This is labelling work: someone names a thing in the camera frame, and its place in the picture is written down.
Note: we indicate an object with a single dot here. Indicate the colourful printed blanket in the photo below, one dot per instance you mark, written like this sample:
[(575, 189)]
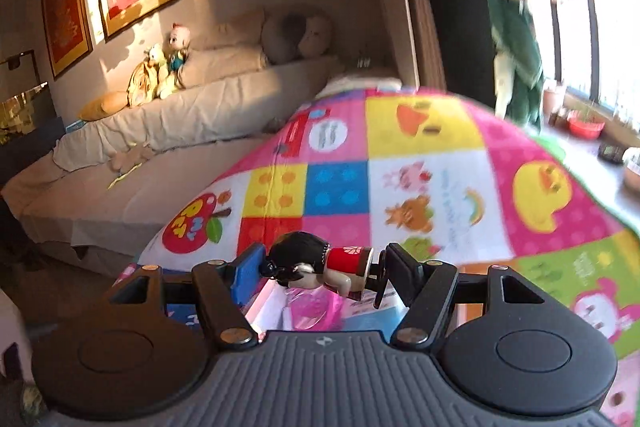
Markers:
[(425, 177)]

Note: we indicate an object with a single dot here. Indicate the dark glass tank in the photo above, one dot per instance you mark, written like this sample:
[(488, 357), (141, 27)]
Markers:
[(25, 117)]

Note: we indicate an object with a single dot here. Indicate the yellow plush toy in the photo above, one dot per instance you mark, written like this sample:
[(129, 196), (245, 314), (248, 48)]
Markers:
[(147, 79)]

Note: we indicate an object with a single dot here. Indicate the green and white hanging garment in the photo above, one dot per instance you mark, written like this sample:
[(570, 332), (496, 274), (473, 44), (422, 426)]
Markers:
[(520, 52)]

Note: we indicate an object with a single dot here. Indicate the beige sofa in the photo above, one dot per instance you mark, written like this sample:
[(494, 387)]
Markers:
[(200, 122)]

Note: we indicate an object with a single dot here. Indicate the small doll with blue shirt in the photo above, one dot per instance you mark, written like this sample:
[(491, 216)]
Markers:
[(176, 47)]

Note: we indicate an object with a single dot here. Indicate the white folded cushion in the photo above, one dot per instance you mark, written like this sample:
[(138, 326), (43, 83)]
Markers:
[(365, 82)]

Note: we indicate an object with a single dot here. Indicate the grey neck pillow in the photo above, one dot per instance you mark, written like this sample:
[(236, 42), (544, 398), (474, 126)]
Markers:
[(295, 37)]

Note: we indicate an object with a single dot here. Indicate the small beige star plush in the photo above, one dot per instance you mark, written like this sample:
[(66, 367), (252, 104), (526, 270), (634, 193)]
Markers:
[(131, 159)]

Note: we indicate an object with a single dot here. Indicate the white pillow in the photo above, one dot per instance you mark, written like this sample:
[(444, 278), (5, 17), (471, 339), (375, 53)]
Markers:
[(227, 32), (225, 64)]

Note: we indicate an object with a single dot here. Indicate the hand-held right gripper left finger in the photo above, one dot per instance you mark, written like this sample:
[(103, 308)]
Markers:
[(247, 272)]

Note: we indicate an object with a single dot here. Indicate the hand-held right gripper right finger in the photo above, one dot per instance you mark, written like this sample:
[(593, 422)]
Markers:
[(405, 272)]

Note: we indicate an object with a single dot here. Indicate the red bowl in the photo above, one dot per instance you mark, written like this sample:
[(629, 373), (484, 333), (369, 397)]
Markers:
[(586, 128)]

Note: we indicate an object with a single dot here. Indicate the dark jar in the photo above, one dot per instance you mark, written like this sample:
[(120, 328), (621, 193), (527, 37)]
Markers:
[(612, 153)]

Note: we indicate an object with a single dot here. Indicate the black haired doll figure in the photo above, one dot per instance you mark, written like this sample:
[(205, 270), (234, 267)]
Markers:
[(320, 264)]

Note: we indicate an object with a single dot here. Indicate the orange cushion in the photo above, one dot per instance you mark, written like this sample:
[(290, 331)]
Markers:
[(102, 104)]

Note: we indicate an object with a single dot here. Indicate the white bowl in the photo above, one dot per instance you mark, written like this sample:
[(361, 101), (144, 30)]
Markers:
[(632, 169)]

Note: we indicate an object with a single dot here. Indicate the pink cardboard box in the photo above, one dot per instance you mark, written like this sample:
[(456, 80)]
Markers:
[(470, 312)]

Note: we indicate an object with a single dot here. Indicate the pink flower pot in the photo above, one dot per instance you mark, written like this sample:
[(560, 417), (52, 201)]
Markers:
[(554, 101)]

